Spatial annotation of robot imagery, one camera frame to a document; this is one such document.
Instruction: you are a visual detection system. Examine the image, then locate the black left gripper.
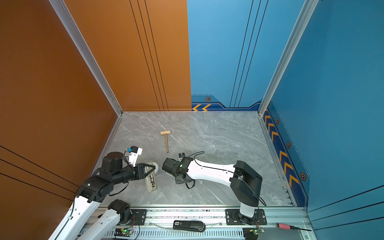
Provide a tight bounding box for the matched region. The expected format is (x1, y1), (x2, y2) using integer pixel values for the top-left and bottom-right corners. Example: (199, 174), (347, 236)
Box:
(113, 162), (157, 186)

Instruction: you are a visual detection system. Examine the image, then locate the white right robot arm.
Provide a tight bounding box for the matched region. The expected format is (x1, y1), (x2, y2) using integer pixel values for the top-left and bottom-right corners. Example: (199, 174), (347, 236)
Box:
(162, 151), (266, 225)

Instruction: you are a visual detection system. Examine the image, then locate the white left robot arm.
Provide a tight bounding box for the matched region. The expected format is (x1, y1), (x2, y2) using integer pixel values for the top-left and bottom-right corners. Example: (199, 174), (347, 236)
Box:
(50, 148), (158, 240)

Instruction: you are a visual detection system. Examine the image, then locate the wooden mallet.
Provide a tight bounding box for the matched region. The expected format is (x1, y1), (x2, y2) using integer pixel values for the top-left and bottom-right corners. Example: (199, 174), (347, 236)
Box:
(160, 130), (171, 153)

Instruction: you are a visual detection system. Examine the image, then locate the black handheld scanner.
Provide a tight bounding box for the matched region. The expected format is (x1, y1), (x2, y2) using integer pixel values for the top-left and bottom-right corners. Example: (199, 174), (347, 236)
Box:
(173, 220), (206, 233)

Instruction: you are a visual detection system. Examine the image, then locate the green circuit board left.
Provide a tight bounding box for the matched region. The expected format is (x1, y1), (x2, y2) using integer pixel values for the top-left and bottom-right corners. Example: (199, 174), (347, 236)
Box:
(113, 228), (134, 238)

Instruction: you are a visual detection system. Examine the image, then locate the circuit board right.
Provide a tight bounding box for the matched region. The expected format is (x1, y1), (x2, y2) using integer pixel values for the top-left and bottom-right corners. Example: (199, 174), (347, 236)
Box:
(242, 227), (265, 240)

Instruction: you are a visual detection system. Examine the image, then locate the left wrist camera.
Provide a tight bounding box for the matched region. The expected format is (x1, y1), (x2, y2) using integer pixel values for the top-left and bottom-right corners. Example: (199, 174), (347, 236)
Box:
(125, 146), (143, 167)

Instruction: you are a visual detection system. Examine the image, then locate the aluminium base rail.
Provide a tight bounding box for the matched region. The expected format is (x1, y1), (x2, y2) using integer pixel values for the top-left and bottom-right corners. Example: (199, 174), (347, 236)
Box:
(53, 205), (317, 240)

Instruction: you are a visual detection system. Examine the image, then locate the pink handled screwdriver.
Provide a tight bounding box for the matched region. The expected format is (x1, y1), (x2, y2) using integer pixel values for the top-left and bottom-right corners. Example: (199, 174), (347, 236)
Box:
(277, 223), (311, 232)

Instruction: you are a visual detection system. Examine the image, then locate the aluminium corner post left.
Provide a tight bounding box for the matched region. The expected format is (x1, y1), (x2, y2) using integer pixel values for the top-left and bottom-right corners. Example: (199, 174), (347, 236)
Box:
(49, 0), (123, 117)

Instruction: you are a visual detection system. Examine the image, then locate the aluminium corner post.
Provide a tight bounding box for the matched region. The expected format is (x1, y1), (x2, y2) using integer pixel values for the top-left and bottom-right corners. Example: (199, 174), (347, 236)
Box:
(258, 0), (319, 117)
(49, 0), (123, 117)

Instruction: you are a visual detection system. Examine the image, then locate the aluminium corner post right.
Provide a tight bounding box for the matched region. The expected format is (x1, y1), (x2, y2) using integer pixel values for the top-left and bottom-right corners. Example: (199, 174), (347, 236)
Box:
(258, 0), (319, 117)

